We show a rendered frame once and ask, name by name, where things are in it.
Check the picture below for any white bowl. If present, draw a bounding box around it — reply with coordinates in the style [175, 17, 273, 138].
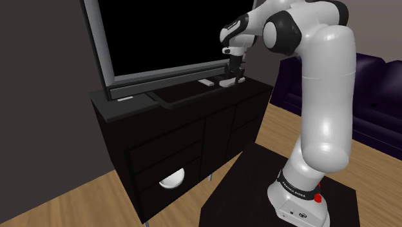
[158, 168, 186, 190]

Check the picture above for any white flat remote control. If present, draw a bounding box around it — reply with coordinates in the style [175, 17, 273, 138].
[218, 77, 246, 88]

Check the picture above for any dark purple sofa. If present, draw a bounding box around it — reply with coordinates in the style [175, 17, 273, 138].
[270, 52, 402, 161]

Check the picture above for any black chest of drawers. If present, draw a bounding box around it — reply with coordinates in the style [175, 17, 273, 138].
[88, 74, 274, 227]

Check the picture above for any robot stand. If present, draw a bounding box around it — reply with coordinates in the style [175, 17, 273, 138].
[198, 141, 361, 227]

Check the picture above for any large flat screen television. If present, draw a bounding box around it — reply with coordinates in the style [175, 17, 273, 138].
[80, 0, 262, 110]

